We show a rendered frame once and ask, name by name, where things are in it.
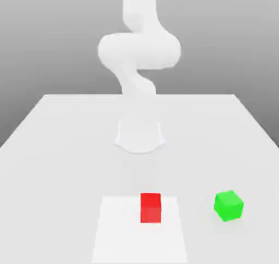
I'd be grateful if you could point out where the small red cube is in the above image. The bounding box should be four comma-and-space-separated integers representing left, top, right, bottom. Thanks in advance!
139, 192, 162, 224

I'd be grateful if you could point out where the small green cube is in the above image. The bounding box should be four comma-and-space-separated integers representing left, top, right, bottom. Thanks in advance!
213, 189, 245, 223

